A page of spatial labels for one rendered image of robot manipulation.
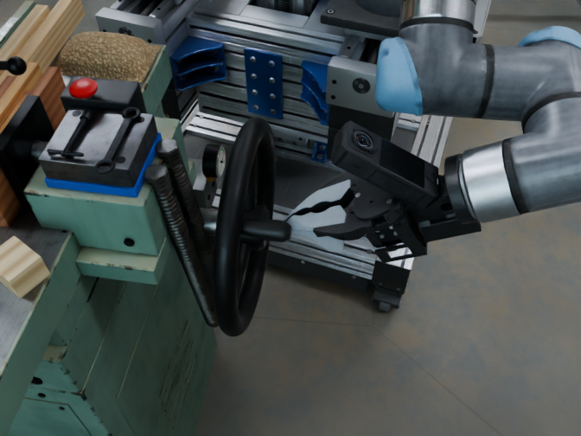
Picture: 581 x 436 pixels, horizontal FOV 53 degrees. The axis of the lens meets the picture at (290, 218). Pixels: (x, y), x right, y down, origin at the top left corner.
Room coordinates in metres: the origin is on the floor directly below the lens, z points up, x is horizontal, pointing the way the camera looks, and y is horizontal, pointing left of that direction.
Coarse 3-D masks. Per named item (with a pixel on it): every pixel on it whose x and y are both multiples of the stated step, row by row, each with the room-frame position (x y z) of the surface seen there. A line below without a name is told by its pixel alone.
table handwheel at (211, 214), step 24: (264, 120) 0.57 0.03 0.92; (240, 144) 0.49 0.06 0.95; (264, 144) 0.59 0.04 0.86; (240, 168) 0.45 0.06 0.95; (264, 168) 0.60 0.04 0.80; (240, 192) 0.43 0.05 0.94; (264, 192) 0.59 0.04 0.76; (216, 216) 0.49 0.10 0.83; (240, 216) 0.41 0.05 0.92; (264, 216) 0.48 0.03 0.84; (216, 240) 0.39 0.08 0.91; (240, 240) 0.46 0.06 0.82; (264, 240) 0.46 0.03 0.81; (216, 264) 0.37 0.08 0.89; (240, 264) 0.42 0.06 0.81; (264, 264) 0.51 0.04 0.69; (216, 288) 0.35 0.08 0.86; (240, 288) 0.39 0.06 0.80; (216, 312) 0.35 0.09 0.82; (240, 312) 0.40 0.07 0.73
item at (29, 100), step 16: (32, 96) 0.53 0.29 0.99; (16, 112) 0.50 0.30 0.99; (32, 112) 0.50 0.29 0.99; (16, 128) 0.47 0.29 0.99; (32, 128) 0.49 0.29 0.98; (48, 128) 0.52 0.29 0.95; (0, 144) 0.45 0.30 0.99; (16, 144) 0.46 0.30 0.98; (32, 144) 0.48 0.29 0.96; (0, 160) 0.44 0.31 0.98; (16, 160) 0.45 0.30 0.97; (32, 160) 0.47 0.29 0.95; (16, 176) 0.44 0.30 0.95; (16, 192) 0.44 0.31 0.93
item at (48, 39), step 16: (64, 0) 0.83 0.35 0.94; (80, 0) 0.85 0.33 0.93; (48, 16) 0.78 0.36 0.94; (64, 16) 0.79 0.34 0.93; (80, 16) 0.84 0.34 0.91; (48, 32) 0.74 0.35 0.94; (64, 32) 0.78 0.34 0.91; (32, 48) 0.70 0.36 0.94; (48, 48) 0.73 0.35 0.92; (48, 64) 0.71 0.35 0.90; (0, 80) 0.63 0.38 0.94
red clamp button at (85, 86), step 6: (84, 78) 0.52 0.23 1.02; (72, 84) 0.51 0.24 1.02; (78, 84) 0.51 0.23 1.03; (84, 84) 0.51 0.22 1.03; (90, 84) 0.51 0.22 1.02; (96, 84) 0.51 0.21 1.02; (72, 90) 0.50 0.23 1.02; (78, 90) 0.50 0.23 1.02; (84, 90) 0.50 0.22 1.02; (90, 90) 0.50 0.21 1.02; (96, 90) 0.51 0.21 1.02; (78, 96) 0.49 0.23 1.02; (84, 96) 0.49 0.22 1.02
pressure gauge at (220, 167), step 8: (208, 144) 0.77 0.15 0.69; (216, 144) 0.78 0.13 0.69; (208, 152) 0.75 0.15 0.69; (216, 152) 0.75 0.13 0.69; (224, 152) 0.79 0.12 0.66; (208, 160) 0.74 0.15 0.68; (216, 160) 0.74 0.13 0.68; (224, 160) 0.78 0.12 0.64; (208, 168) 0.73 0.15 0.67; (216, 168) 0.73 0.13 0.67; (224, 168) 0.77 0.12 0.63; (208, 176) 0.74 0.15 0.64; (216, 176) 0.73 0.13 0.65
